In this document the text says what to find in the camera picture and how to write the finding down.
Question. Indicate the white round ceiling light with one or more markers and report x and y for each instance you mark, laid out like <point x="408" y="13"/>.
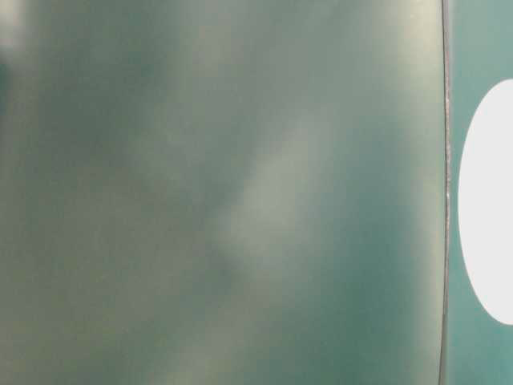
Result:
<point x="485" y="202"/>

